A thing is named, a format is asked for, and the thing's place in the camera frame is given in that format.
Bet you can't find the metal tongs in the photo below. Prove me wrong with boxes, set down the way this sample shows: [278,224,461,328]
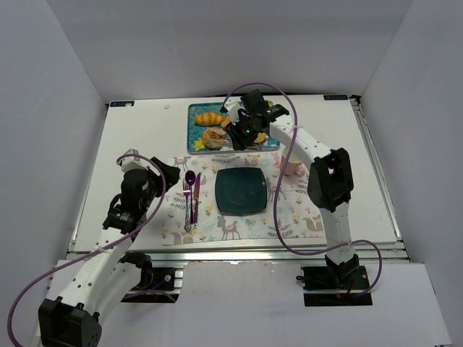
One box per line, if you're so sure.
[203,128,267,150]

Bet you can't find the glazed donut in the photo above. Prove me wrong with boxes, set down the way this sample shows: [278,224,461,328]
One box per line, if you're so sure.
[203,128,225,150]

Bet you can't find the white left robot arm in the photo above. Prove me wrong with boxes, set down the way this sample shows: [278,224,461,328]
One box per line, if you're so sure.
[38,153,180,346]

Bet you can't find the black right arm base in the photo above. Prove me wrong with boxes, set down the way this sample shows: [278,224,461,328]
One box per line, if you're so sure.
[295,266,373,307]

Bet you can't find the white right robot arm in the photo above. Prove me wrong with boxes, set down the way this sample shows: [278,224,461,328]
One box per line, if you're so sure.
[221,90,359,288]

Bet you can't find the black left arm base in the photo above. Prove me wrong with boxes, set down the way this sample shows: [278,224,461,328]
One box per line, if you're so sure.
[119,252,179,304]

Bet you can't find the right brown bread slice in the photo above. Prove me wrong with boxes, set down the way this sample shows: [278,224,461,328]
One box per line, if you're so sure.
[254,132,266,143]

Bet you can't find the brown bread slice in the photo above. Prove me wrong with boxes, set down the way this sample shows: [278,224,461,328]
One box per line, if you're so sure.
[221,118,232,129]
[254,132,266,143]

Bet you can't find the left brown bread slice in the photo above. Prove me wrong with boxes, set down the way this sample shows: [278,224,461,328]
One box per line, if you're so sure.
[221,118,232,129]

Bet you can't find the golden croissant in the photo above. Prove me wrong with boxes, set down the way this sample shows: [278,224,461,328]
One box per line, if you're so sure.
[194,111,226,127]

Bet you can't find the teal floral serving tray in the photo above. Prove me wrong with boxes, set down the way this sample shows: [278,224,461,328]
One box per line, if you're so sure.
[186,102,281,155]

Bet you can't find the purple iridescent fork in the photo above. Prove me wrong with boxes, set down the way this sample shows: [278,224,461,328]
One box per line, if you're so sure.
[182,179,191,232]

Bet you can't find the animal print placemat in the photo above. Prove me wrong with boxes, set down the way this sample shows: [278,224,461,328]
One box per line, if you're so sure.
[157,152,325,245]

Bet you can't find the pink mug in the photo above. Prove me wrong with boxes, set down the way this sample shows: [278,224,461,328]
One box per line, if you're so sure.
[281,147,305,177]

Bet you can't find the purple iridescent spoon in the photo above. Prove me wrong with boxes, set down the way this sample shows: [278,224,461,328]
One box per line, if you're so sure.
[184,170,196,189]

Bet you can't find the purple iridescent knife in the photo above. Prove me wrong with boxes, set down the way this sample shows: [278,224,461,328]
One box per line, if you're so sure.
[191,173,201,226]

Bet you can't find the dark teal square plate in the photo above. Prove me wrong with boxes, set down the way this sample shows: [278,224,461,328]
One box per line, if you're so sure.
[214,167,268,216]

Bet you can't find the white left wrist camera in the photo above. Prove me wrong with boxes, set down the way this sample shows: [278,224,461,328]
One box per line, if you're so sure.
[116,148,148,173]

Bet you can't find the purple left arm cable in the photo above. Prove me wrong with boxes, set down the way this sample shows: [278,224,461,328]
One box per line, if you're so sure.
[7,153,171,346]

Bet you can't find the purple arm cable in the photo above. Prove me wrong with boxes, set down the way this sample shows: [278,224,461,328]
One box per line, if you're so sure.
[220,82,383,297]
[7,153,171,346]

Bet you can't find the aluminium table frame rail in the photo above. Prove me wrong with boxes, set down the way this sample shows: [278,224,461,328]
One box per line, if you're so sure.
[143,242,410,263]

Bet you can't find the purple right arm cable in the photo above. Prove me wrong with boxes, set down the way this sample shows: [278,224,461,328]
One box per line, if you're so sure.
[220,82,383,297]

